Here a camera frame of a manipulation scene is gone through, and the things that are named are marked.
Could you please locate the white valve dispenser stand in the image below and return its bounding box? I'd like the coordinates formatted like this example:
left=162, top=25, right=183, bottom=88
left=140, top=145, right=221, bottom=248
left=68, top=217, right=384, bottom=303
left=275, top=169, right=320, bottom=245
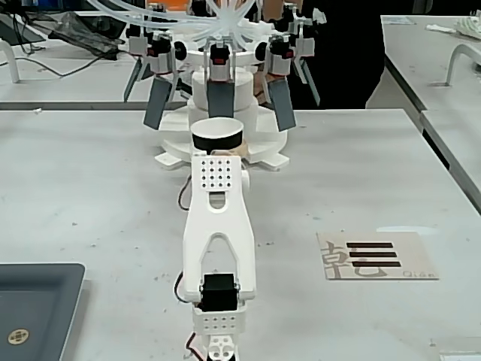
left=154, top=48, right=291, bottom=171

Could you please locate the dark laptop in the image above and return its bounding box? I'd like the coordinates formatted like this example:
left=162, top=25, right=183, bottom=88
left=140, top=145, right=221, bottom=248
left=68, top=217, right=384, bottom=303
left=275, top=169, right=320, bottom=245
left=0, top=14, right=45, bottom=47

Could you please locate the round gold sticker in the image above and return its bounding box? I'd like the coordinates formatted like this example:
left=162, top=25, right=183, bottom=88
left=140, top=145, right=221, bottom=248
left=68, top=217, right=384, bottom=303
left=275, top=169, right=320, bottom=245
left=8, top=328, right=29, bottom=347

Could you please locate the black plastic bag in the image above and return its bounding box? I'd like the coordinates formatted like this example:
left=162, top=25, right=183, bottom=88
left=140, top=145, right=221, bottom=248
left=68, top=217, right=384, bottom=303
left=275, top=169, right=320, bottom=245
left=47, top=10, right=128, bottom=62

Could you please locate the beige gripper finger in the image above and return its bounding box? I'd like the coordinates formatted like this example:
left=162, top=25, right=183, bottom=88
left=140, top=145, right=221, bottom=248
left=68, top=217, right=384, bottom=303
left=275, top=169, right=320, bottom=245
left=210, top=141, right=251, bottom=160

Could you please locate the grey tray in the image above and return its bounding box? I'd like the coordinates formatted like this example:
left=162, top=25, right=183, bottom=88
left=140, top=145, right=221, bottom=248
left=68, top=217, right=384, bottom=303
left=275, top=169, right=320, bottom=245
left=0, top=262, right=87, bottom=361

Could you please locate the trigram card with black bars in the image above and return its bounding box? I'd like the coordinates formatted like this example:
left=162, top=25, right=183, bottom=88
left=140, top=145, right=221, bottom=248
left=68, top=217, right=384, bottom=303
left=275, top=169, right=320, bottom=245
left=316, top=230, right=440, bottom=282

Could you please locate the person in black clothing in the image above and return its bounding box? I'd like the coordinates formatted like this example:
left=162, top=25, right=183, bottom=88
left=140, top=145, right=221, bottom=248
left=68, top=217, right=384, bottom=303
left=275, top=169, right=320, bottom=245
left=259, top=0, right=389, bottom=111

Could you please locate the clear silicone tube bundle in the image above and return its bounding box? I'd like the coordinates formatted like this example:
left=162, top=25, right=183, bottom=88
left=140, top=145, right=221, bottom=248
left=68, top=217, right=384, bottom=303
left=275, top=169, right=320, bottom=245
left=88, top=0, right=264, bottom=48

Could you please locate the orange object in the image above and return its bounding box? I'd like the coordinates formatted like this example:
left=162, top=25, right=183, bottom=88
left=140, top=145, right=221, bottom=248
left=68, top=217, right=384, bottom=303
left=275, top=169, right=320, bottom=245
left=147, top=0, right=193, bottom=13

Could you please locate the black and white cup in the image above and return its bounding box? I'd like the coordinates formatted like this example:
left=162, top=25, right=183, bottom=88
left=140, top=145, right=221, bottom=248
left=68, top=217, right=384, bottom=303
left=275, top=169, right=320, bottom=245
left=190, top=117, right=244, bottom=153

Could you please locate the black table cable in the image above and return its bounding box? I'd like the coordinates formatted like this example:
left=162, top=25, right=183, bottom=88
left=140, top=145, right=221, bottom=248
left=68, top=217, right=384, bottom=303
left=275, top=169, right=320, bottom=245
left=20, top=44, right=127, bottom=79

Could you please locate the white curved stand leg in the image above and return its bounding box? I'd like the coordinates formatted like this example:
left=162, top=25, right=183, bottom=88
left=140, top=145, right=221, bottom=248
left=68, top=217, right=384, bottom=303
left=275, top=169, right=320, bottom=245
left=0, top=38, right=20, bottom=84
left=446, top=42, right=481, bottom=86

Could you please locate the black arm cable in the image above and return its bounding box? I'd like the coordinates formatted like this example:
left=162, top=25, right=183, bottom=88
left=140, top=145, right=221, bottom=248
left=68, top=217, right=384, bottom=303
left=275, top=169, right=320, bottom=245
left=173, top=270, right=189, bottom=303
left=177, top=174, right=193, bottom=212

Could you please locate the pale flat object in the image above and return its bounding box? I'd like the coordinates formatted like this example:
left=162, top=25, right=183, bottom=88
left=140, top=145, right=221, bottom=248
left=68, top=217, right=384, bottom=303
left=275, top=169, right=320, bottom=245
left=438, top=350, right=481, bottom=361

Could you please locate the white ribbed object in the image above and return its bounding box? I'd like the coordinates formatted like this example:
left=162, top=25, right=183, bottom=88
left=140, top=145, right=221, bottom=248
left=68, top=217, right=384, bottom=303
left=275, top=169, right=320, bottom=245
left=453, top=16, right=481, bottom=39

